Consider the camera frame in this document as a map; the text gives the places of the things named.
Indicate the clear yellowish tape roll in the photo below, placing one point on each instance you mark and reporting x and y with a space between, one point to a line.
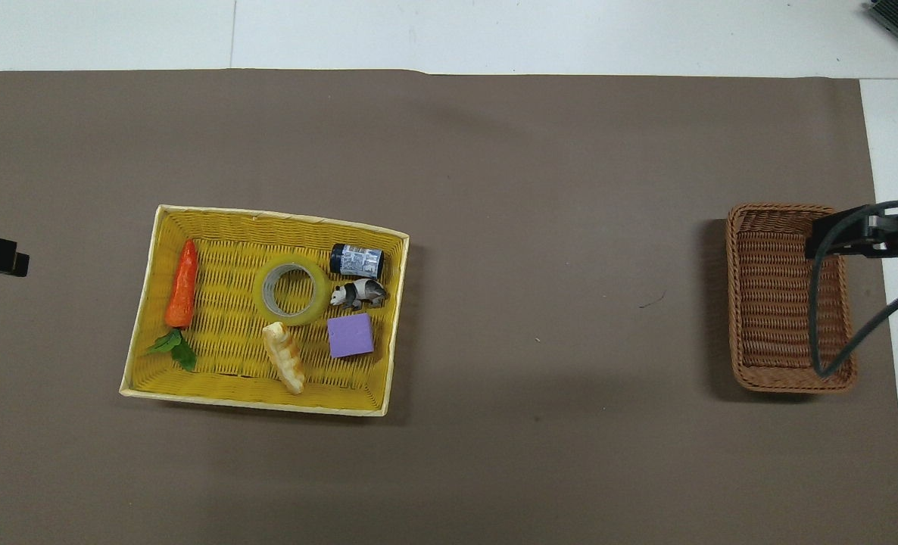
291 262

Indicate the yellow woven basket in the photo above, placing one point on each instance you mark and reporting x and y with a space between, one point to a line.
222 356

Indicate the brown wicker basket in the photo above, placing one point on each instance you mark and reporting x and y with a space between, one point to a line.
767 303

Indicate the panda figurine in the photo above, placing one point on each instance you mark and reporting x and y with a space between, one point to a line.
360 292

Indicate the dark can with label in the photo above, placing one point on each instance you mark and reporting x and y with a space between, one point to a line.
357 261

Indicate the purple block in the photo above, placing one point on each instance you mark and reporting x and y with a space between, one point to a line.
350 336

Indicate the toy bread piece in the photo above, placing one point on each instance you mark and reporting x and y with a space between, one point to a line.
284 356

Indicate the orange toy carrot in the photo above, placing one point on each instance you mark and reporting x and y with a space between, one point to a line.
183 284

